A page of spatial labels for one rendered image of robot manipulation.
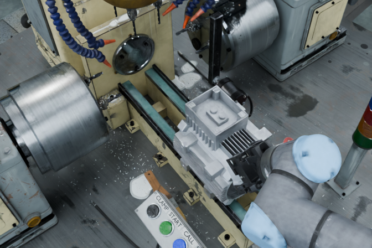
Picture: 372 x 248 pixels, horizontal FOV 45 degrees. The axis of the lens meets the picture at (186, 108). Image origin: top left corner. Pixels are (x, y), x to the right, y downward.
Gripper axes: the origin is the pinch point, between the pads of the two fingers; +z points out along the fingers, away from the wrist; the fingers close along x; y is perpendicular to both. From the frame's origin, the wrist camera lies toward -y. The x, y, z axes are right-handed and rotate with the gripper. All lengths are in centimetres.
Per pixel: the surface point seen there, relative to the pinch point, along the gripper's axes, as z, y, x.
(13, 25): 142, 113, 6
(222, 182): 4.9, 1.6, 1.8
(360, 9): 138, 25, -195
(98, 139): 21.8, 26.6, 18.6
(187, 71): 53, 35, -27
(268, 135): 4.1, 5.0, -14.7
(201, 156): 7.8, 9.2, 1.8
